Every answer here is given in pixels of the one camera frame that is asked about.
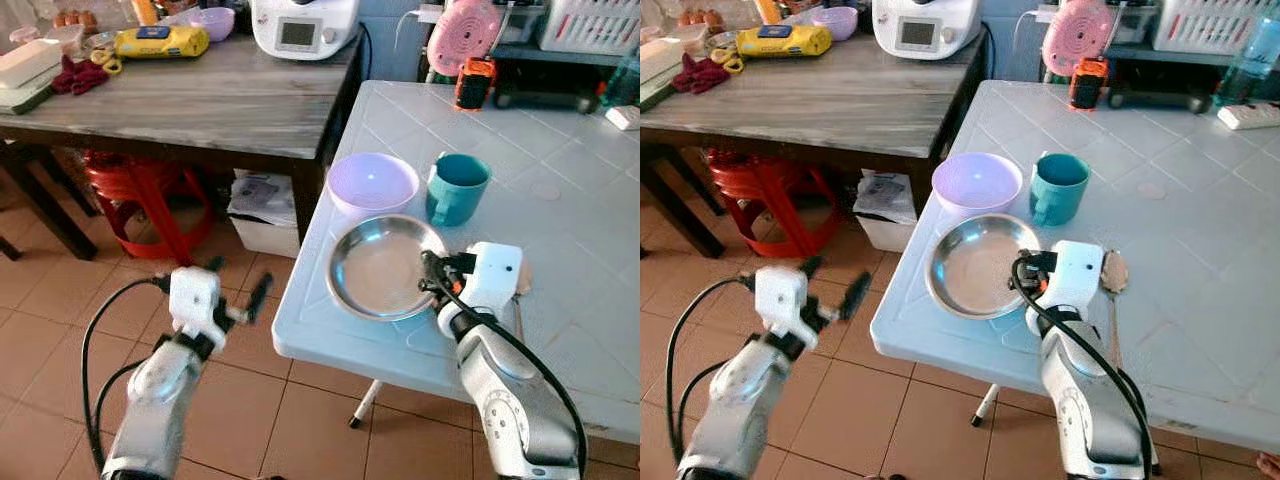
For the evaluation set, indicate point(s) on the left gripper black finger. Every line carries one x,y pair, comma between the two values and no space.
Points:
855,296
809,265
214,265
260,297

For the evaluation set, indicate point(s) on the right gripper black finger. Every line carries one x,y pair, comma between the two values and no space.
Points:
429,270
1019,272

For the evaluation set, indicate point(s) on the round steel plate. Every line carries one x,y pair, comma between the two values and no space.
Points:
975,270
375,270

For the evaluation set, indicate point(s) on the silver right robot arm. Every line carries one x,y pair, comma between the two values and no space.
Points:
500,400
1085,400

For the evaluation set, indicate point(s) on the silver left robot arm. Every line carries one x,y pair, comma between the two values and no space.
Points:
740,400
160,400

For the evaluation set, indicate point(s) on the white storage box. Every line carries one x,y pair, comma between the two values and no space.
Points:
265,225
885,220

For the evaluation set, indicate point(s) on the teal plastic mug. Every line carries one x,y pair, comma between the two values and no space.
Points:
458,195
1060,195

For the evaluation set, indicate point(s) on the red plastic stool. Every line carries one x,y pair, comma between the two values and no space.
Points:
770,185
145,185

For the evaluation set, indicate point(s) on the large lilac plastic bowl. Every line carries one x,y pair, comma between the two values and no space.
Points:
977,180
372,182

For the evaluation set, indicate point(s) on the white tiled folding table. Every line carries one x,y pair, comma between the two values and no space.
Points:
1180,220
560,200

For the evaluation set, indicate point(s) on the grey wood top table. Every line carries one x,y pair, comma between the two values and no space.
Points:
220,105
850,105

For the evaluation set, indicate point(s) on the orange and black device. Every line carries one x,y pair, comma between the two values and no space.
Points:
1088,85
475,85

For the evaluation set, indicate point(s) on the black low shelf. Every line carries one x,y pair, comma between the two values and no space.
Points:
550,95
1165,95

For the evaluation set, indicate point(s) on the dark red cloth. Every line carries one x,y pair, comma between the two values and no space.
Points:
702,75
80,77

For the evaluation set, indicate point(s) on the white power strip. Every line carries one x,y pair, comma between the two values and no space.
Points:
625,118
1250,116

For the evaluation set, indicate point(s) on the pink round appliance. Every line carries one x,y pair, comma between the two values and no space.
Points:
1080,35
465,35

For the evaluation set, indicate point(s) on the small purple bowl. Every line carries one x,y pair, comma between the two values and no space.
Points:
212,22
835,22

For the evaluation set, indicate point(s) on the white kitchen appliance with display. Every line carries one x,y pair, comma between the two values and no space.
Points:
305,30
925,30

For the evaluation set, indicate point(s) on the flat white box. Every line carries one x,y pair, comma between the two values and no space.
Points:
28,62
660,60

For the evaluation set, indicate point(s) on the clear plastic container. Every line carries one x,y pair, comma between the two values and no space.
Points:
65,40
688,40

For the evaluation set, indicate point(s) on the clear blue plastic bottle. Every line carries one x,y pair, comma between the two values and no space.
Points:
625,80
1248,65

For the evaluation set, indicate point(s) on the orange bottle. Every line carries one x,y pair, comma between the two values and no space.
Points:
767,12
146,12

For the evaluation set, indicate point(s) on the tray of brown eggs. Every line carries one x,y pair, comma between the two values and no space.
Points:
700,18
75,18

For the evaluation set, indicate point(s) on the white slotted plastic basket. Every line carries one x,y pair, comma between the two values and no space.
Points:
595,25
1210,25

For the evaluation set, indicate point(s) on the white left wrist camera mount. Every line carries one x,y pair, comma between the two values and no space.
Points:
192,295
778,295

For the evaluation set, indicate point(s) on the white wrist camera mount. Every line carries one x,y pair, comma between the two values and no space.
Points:
1078,270
192,295
495,270
778,295

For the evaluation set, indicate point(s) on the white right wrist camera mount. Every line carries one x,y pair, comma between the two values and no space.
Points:
495,270
1078,270

